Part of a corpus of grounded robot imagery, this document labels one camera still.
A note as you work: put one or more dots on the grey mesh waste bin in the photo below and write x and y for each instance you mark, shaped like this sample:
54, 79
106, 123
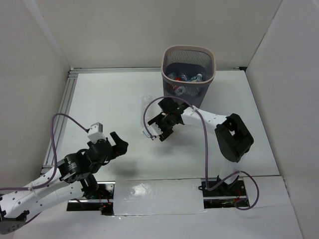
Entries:
193, 60

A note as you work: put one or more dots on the blue label bottle white cap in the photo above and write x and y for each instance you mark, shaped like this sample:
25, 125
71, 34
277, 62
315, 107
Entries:
179, 90

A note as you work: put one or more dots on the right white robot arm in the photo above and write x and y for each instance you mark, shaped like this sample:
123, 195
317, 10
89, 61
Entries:
233, 137

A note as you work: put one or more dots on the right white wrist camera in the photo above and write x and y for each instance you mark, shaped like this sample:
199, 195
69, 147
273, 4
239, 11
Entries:
152, 131

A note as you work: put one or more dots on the white taped front panel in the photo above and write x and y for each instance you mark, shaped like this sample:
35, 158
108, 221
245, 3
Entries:
158, 197

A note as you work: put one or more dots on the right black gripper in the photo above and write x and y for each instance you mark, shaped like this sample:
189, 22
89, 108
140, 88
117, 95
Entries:
158, 118

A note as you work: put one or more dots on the red label bottle red cap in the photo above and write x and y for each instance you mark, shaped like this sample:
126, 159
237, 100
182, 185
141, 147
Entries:
173, 76

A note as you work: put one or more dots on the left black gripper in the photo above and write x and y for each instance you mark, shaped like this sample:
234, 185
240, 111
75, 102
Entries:
111, 147

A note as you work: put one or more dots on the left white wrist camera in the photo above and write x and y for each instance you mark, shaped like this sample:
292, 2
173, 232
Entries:
95, 132

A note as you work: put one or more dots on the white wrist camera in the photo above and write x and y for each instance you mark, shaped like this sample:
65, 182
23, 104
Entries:
95, 132
152, 131

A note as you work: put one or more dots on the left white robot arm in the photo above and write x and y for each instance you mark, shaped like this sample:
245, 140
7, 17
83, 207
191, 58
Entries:
72, 179

